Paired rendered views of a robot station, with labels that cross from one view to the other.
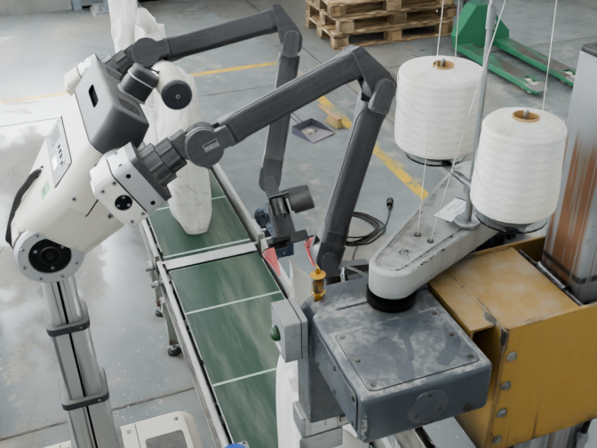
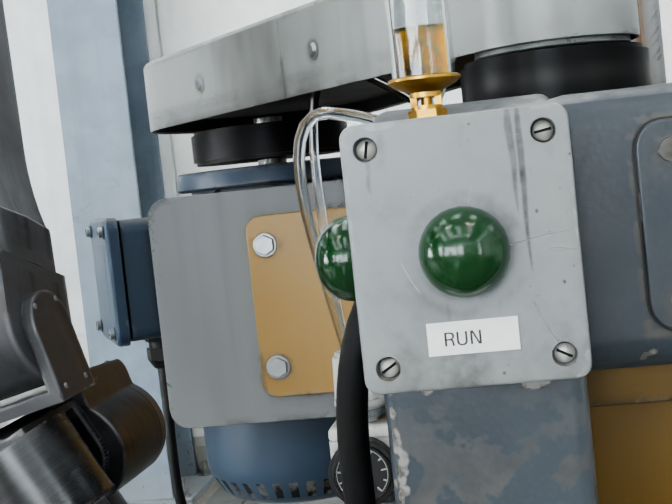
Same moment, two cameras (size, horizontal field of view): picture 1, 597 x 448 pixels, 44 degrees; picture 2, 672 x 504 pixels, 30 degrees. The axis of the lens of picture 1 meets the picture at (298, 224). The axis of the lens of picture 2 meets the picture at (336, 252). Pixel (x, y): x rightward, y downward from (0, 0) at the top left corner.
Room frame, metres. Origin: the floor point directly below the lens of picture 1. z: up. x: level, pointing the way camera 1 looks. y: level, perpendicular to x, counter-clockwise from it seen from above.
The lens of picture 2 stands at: (0.88, 0.42, 1.31)
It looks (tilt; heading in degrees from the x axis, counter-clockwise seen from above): 3 degrees down; 298
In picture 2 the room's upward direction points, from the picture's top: 6 degrees counter-clockwise
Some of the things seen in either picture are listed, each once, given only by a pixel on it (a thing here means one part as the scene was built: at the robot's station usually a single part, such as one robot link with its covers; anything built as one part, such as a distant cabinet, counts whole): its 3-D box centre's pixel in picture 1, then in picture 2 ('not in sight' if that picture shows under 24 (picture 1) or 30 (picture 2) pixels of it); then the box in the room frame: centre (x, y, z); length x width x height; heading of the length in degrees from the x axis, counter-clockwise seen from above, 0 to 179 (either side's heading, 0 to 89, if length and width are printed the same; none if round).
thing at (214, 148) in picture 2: not in sight; (270, 145); (1.37, -0.41, 1.35); 0.12 x 0.12 x 0.04
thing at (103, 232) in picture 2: not in sight; (151, 291); (1.44, -0.34, 1.25); 0.10 x 0.08 x 0.12; 134
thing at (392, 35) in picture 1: (377, 22); not in sight; (7.08, -0.81, 0.07); 1.20 x 0.82 x 0.14; 107
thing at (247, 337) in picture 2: not in sight; (361, 294); (1.28, -0.35, 1.23); 0.28 x 0.07 x 0.16; 19
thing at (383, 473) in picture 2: not in sight; (363, 471); (1.19, -0.17, 1.16); 0.04 x 0.02 x 0.04; 19
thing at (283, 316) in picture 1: (289, 330); (466, 247); (1.05, 0.02, 1.29); 0.08 x 0.05 x 0.09; 19
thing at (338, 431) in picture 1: (317, 434); not in sight; (1.07, -0.03, 0.98); 0.09 x 0.05 x 0.05; 109
